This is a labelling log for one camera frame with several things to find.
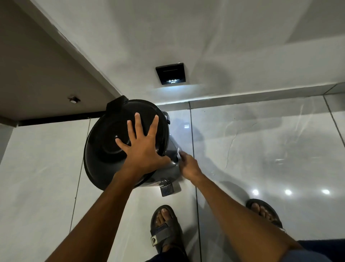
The person's left foot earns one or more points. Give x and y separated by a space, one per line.
165 216

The person's right hand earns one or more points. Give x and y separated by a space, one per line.
190 167

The person's left little finger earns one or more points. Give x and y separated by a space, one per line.
122 145

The person's left black sandal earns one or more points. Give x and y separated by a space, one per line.
172 232

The person's left hand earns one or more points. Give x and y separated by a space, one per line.
142 156

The person's right foot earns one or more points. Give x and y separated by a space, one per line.
262 212

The person's left thumb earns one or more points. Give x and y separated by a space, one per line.
165 162

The person's black sandal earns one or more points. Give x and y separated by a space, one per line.
271 212
172 232

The person's foot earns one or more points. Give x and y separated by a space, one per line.
262 212
165 216

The small white wipe cloth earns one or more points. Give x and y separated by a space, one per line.
179 155

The beige door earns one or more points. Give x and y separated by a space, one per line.
40 67

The person's left middle finger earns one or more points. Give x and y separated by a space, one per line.
139 125

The person's right forearm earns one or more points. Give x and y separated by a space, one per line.
237 221

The black square wall light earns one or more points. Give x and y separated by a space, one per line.
170 73

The person's right black sandal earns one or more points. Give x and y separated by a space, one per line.
271 212

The round metal door stopper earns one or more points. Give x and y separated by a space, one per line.
73 99

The person's right fingers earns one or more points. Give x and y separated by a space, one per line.
183 160

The person's left forearm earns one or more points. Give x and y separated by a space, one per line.
99 218

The black pedal trash bin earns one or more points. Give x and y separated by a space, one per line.
107 145

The dark blue shorts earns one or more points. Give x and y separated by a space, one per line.
323 249

